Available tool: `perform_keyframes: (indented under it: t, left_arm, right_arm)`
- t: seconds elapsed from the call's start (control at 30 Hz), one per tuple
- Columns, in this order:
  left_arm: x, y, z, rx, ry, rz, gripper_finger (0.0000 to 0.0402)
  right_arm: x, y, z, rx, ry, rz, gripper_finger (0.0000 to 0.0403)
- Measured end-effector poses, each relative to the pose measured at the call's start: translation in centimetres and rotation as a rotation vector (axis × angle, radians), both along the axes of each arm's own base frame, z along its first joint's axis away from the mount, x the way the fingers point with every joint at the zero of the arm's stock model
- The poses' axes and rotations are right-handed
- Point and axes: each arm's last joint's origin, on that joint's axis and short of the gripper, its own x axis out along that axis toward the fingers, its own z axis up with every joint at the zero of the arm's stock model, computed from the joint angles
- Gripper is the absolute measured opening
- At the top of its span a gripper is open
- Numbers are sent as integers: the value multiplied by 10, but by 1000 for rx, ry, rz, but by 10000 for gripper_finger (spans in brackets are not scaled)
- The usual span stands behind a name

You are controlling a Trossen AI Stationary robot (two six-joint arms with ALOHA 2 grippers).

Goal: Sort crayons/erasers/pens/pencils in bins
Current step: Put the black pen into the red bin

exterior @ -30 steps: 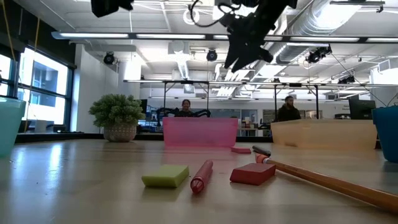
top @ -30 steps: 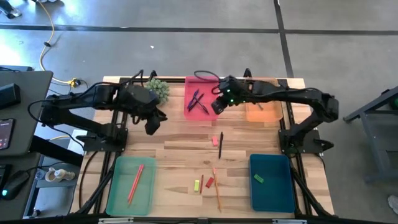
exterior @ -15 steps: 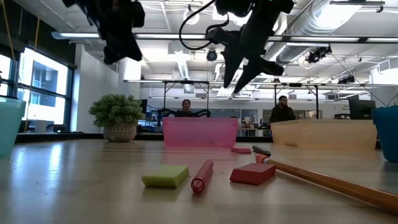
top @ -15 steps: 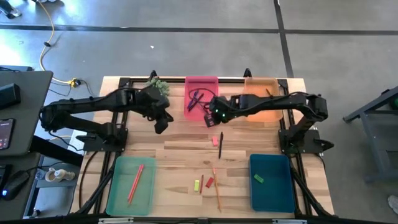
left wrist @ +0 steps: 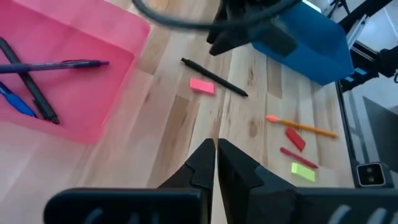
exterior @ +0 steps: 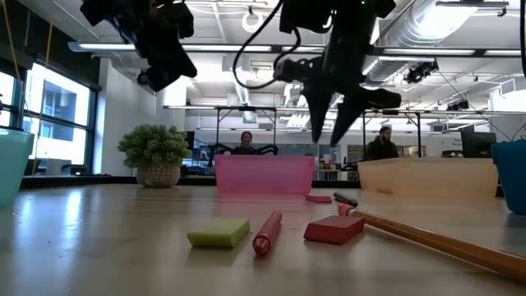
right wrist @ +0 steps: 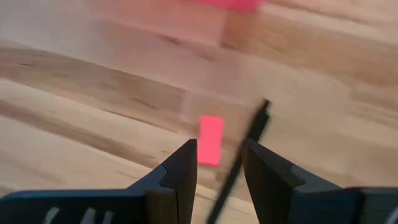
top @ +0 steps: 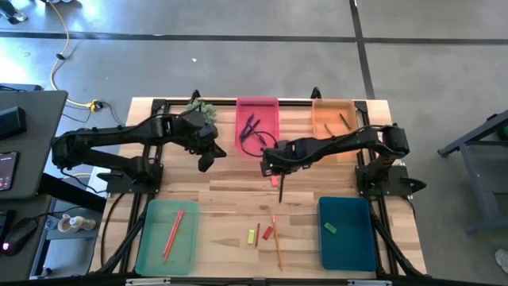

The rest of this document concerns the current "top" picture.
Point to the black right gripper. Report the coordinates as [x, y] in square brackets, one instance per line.
[285, 157]

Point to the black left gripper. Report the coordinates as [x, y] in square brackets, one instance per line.
[206, 161]

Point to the pink eraser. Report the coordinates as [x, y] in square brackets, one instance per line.
[274, 182]

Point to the purple pen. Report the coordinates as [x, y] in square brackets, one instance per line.
[260, 137]

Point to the blue pen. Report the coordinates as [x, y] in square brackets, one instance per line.
[248, 123]

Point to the green crayon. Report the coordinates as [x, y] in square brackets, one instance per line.
[344, 121]

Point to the pink pencil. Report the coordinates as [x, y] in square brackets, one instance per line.
[174, 230]

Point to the green eraser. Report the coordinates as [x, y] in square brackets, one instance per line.
[330, 228]

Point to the yellow eraser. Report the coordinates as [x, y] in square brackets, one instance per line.
[251, 237]

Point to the yellow pencil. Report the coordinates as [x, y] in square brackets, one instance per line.
[166, 257]
[276, 242]

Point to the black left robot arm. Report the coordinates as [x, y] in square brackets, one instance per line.
[119, 135]

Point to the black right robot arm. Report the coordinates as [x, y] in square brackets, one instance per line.
[349, 139]

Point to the green potted plant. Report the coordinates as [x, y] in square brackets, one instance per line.
[208, 111]

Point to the pink plastic bin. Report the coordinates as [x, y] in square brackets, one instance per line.
[262, 107]

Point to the orange plastic bin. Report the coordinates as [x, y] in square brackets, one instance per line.
[329, 111]

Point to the red eraser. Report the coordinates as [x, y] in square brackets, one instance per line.
[268, 233]

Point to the red crayon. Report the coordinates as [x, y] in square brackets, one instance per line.
[257, 235]

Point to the green plastic bin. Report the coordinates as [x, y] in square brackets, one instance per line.
[158, 262]

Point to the blue plastic bin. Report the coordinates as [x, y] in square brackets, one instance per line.
[349, 250]

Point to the white paper sheet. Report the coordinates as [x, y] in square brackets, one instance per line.
[95, 186]

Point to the beige ceramic cups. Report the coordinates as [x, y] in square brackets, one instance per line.
[75, 223]

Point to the blue-grey metal stand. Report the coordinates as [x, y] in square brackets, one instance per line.
[476, 198]

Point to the black box device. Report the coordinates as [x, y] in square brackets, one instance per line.
[12, 121]

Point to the black smartphone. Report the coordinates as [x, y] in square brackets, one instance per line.
[8, 171]

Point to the black computer mouse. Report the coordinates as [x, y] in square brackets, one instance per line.
[20, 236]

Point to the green round object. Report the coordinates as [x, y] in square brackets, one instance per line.
[504, 131]

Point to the person's foot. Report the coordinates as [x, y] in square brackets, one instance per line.
[502, 261]

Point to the person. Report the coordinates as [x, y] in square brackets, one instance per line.
[14, 16]

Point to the black aluminium frame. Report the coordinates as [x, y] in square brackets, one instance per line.
[295, 103]

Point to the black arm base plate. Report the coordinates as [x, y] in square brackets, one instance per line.
[397, 184]
[119, 184]

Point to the silver metal bracket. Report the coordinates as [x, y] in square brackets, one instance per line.
[147, 282]
[369, 283]

